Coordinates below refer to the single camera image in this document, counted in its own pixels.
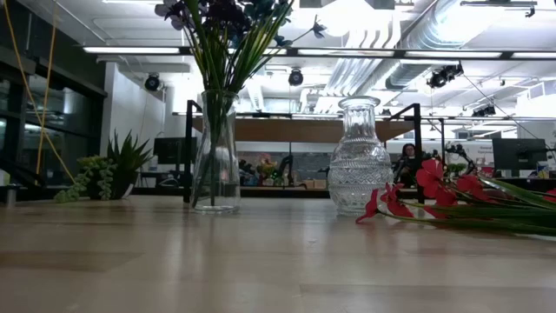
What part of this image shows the blue artificial flower bunch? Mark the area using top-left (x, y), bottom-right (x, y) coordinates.
top-left (208, 0), bottom-right (328, 205)

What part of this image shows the smooth clear glass vase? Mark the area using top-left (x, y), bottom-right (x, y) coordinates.
top-left (190, 90), bottom-right (242, 214)

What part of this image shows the textured clear glass vase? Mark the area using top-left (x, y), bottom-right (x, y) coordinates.
top-left (328, 95), bottom-right (394, 217)

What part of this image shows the black computer monitor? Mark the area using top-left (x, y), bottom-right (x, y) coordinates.
top-left (492, 137), bottom-right (548, 171)
top-left (152, 137), bottom-right (199, 166)

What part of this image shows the ceiling light strip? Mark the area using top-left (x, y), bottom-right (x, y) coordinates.
top-left (297, 48), bottom-right (395, 57)
top-left (82, 45), bottom-right (182, 56)
top-left (510, 51), bottom-right (556, 60)
top-left (403, 50), bottom-right (504, 60)

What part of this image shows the person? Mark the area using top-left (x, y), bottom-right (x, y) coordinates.
top-left (392, 143), bottom-right (421, 189)

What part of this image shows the green succulent plant in pot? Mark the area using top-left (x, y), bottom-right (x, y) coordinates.
top-left (54, 129), bottom-right (154, 204)

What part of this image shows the wooden shelf with black frame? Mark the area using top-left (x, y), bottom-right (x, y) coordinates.
top-left (182, 98), bottom-right (423, 205)

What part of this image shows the yellow cable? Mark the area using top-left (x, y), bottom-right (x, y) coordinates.
top-left (35, 7), bottom-right (58, 176)
top-left (2, 0), bottom-right (76, 183)

